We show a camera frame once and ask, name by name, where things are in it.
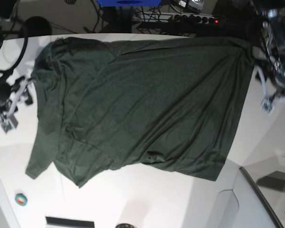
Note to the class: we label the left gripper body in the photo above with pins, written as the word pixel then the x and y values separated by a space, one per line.
pixel 275 79

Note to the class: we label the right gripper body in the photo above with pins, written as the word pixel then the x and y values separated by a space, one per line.
pixel 7 93

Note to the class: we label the dark green t-shirt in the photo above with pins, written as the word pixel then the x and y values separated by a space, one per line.
pixel 171 104

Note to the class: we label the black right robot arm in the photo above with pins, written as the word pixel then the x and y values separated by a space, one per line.
pixel 5 74

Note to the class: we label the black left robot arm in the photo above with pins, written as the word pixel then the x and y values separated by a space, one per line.
pixel 271 14

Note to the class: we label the green red emergency button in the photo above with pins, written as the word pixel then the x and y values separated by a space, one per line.
pixel 21 199

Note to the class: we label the white power strip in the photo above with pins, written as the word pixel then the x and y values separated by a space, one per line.
pixel 176 17

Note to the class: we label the black round knob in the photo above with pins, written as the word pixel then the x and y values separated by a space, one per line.
pixel 124 225

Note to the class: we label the grey monitor frame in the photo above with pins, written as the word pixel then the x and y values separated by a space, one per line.
pixel 274 218

